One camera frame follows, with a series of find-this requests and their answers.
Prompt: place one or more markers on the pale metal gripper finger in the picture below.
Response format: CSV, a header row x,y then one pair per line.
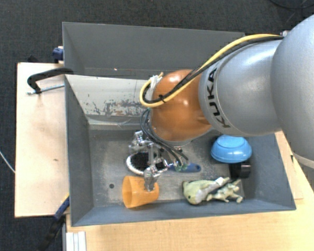
x,y
148,181
156,177

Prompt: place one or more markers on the orange plastic cup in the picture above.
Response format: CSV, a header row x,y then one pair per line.
x,y
136,195

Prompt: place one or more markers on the pale green toy animal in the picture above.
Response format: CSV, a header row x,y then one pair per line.
x,y
196,191

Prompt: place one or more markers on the pale green toy horse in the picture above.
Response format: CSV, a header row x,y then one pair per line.
x,y
229,192

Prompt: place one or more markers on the blue bowl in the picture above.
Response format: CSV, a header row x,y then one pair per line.
x,y
231,149

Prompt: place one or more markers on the black and grey cylinder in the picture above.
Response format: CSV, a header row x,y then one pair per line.
x,y
240,170

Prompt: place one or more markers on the grey metal bin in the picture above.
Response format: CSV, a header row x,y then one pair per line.
x,y
107,48

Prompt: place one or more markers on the pale wood board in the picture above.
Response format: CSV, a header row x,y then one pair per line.
x,y
39,140

